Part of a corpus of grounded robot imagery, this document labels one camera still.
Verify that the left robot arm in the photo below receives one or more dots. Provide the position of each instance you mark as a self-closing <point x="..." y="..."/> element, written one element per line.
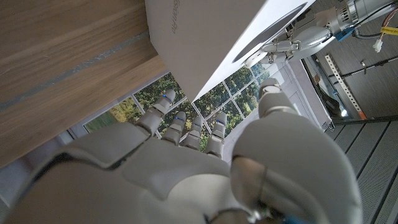
<point x="357" y="11"/>

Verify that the white perforated metal strut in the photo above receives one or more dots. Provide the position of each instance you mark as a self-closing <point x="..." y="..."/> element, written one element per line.
<point x="345" y="85"/>

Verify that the black metal rod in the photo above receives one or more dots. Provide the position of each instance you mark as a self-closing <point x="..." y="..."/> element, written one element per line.
<point x="382" y="62"/>

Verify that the white Vision Pro box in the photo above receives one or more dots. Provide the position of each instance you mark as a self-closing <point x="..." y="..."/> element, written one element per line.
<point x="202" y="40"/>

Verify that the printed window backdrop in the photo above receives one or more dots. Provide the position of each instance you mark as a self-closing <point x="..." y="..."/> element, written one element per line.
<point x="236" y="99"/>

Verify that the grey perforated panel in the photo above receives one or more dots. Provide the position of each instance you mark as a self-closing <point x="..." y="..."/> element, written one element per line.
<point x="373" y="174"/>

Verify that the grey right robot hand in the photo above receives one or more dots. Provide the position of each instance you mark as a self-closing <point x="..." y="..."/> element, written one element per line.
<point x="174" y="183"/>

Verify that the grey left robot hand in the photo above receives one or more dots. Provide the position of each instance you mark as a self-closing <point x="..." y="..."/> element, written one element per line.
<point x="311" y="39"/>

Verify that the white plug connector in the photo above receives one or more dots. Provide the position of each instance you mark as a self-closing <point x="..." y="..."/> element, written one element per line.
<point x="377" y="45"/>

